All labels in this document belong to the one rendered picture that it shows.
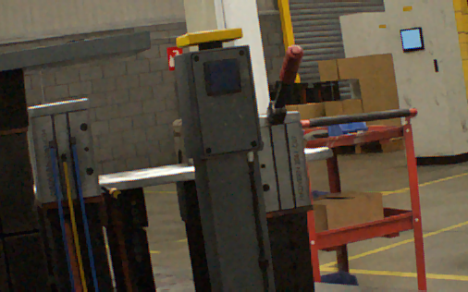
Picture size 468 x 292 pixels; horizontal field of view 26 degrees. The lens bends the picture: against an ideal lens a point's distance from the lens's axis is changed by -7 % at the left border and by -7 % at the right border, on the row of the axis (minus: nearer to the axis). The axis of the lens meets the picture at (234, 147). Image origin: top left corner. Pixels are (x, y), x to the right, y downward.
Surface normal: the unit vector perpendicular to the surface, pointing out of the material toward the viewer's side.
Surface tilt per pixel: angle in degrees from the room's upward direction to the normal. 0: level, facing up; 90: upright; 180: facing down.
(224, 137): 90
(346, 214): 90
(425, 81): 90
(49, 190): 90
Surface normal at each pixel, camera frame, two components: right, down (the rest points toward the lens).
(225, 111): 0.25, 0.02
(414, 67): -0.81, 0.14
